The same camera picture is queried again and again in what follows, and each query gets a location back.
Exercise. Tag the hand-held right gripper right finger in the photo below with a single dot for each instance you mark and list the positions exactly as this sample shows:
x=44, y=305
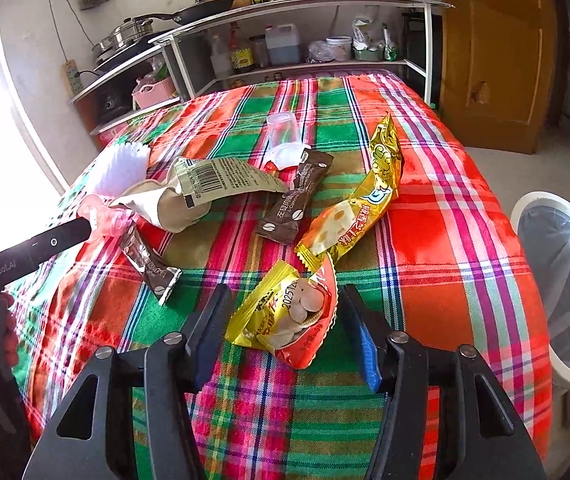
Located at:
x=367, y=355

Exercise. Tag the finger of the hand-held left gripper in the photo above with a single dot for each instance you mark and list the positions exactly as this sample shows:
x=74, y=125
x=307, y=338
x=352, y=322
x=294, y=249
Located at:
x=65, y=237

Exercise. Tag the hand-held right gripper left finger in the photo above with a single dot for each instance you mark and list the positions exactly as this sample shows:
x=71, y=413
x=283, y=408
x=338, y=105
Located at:
x=210, y=342

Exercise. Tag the pink plastic wrapper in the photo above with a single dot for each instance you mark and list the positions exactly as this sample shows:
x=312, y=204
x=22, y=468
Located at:
x=107, y=220

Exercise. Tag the orange yellow biscuit wrapper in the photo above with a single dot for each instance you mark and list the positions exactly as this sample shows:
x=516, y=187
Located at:
x=265, y=327

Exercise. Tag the white round waste bin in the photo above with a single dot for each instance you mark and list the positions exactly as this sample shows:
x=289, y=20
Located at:
x=560, y=285

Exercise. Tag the person's left hand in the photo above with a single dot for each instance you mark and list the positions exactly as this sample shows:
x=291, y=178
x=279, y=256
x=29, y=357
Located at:
x=9, y=332

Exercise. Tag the white pleated paper liner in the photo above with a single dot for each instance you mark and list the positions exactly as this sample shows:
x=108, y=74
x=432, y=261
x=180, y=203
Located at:
x=115, y=170

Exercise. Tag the small brown coffee sachet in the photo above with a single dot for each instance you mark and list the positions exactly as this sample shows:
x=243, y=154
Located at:
x=157, y=275

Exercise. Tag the red storage box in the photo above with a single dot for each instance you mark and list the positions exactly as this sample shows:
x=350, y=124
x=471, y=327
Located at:
x=110, y=135

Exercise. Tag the plaid tablecloth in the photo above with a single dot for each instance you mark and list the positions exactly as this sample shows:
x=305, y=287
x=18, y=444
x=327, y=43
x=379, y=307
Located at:
x=440, y=240

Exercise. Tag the black cooker appliance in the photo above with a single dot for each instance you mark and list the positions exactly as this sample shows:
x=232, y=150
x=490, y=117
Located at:
x=112, y=105

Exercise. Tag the large brown coffee sachet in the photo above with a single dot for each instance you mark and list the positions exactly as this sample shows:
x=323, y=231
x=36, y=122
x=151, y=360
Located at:
x=290, y=205

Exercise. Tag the yellow power strip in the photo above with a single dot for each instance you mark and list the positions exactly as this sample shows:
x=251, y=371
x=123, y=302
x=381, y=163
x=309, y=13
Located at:
x=72, y=77

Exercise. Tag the beige paper pouch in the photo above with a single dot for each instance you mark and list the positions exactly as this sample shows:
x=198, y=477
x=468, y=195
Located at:
x=215, y=175

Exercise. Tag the pink plastic basket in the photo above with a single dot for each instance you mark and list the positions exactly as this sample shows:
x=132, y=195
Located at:
x=154, y=94

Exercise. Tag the long yellow snack wrapper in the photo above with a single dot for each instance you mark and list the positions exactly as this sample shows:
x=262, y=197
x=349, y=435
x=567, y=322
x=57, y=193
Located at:
x=365, y=185

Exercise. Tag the black cooktop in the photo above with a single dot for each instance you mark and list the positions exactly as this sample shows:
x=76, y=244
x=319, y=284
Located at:
x=125, y=57

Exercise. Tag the steel pot with lid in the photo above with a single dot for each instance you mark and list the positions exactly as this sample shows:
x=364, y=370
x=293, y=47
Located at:
x=125, y=37

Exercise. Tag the clear plastic bottle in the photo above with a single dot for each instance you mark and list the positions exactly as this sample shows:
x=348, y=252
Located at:
x=221, y=60

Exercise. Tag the dark sauce bottle yellow label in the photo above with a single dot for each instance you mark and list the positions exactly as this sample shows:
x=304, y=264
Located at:
x=241, y=55

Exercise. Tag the black frying pan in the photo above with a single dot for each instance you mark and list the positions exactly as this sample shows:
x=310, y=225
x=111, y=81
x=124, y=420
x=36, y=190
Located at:
x=205, y=7

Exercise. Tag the pink lid storage box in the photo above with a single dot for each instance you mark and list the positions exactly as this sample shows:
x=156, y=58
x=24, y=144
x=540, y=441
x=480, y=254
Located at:
x=335, y=71

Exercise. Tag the translucent jug with dark liquid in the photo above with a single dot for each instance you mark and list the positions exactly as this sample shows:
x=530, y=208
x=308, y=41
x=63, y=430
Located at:
x=282, y=47

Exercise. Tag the green bowl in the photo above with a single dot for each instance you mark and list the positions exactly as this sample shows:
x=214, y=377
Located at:
x=369, y=54

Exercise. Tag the crumpled clear plastic bag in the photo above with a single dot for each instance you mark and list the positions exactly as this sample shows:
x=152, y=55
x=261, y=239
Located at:
x=320, y=52

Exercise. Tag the white plastic tub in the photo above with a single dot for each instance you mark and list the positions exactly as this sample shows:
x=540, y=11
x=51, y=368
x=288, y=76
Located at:
x=339, y=49

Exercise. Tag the white food bag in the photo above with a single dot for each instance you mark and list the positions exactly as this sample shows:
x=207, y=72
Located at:
x=367, y=32

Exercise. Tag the brown wooden door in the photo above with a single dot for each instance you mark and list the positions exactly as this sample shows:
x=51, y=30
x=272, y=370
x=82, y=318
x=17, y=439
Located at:
x=495, y=50

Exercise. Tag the low white frame shelf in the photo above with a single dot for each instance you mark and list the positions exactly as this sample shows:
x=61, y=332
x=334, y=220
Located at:
x=115, y=75

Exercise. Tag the tall white frame shelf rack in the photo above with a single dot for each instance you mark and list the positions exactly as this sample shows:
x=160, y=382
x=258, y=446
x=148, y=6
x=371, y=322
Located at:
x=315, y=10

